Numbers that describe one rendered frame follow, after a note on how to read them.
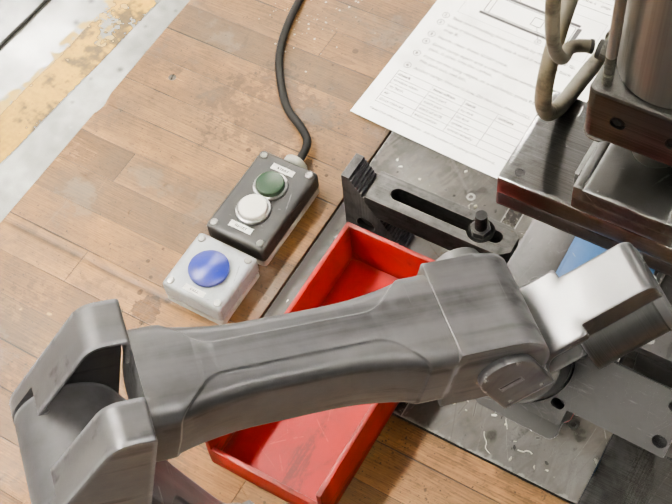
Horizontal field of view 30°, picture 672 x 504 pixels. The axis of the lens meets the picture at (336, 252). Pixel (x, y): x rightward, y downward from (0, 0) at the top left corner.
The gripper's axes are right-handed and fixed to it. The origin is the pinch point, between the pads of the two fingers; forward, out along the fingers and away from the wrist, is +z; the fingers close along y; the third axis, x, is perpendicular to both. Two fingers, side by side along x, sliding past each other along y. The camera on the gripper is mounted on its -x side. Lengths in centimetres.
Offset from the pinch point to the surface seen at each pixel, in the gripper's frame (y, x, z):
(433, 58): 20.9, 30.1, 31.7
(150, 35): 13, 123, 135
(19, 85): -7, 139, 123
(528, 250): 6.4, 8.2, 12.6
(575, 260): 7.3, 4.0, 12.0
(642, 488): -7.8, -9.6, 11.1
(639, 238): 10.8, -1.9, -2.9
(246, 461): -21.2, 21.7, 5.6
